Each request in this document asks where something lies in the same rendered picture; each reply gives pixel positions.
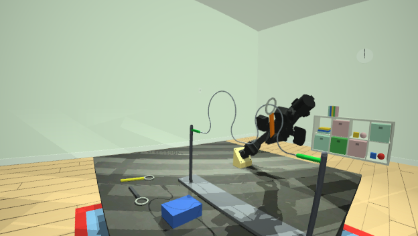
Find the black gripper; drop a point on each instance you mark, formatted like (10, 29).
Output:
(297, 132)

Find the blue rectangular block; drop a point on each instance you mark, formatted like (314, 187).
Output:
(181, 211)

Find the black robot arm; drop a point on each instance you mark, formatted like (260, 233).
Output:
(300, 107)

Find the white loop with dark grey handle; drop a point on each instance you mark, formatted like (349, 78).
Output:
(137, 196)

